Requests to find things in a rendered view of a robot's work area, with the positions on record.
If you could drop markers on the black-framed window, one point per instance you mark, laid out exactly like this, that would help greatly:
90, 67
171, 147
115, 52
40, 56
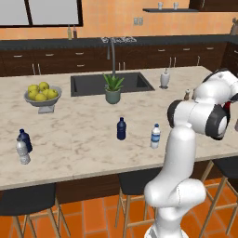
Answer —
52, 12

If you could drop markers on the dark wood cupboard run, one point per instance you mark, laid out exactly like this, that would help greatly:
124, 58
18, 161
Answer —
62, 60

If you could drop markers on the brown pot with tools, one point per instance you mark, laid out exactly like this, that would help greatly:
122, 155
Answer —
234, 28

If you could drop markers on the black stool with wooden legs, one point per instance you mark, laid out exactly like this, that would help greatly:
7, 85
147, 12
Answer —
26, 200
227, 167
136, 182

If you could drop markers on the clear grey plastic bottle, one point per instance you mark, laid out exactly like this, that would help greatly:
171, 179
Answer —
23, 153

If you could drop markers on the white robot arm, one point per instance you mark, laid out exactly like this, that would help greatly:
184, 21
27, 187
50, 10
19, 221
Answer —
181, 161

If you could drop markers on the dark blue round bottle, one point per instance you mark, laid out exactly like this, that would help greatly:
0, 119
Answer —
26, 140

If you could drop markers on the dark wood island base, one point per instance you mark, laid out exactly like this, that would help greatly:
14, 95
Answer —
86, 187

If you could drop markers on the pale olive bottle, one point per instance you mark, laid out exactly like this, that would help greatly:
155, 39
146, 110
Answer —
69, 33

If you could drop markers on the dark sink basin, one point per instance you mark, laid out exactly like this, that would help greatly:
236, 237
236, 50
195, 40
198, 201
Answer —
93, 84

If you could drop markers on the green plant in grey pot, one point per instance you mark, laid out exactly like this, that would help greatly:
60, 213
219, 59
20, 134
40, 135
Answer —
112, 94

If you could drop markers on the grey fruit bowl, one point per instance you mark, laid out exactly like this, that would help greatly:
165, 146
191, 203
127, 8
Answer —
45, 103

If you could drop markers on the clear blue-labelled plastic bottle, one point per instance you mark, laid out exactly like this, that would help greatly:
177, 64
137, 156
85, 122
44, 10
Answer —
155, 137

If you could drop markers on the dark wall shelf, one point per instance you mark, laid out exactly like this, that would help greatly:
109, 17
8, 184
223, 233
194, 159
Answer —
170, 10

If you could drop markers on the grey tap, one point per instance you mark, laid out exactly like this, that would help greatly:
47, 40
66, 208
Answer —
113, 62

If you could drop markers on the dark wood wall cupboard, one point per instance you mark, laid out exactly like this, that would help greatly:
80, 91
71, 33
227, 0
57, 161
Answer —
217, 4

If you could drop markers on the white soap dispenser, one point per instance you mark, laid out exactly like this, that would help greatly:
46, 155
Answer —
165, 80

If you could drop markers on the grey wall socket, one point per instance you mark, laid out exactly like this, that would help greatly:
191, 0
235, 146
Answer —
138, 21

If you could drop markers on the dark brown bottle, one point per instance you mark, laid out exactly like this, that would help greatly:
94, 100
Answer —
75, 33

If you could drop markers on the dark blue glass bottle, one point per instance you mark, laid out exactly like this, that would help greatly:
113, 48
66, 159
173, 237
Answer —
121, 130

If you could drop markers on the white cup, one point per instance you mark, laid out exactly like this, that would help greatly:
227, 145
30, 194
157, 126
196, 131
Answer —
160, 5
175, 5

